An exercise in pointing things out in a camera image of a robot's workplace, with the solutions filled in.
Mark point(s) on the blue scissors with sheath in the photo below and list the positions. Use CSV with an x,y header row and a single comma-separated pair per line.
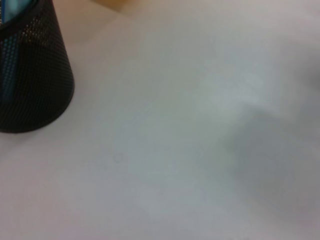
x,y
17,8

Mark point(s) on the black mesh pen holder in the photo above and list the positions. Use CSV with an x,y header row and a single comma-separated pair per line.
x,y
45,87

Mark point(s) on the yellow plastic bin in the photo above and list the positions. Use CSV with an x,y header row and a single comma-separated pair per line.
x,y
110,3

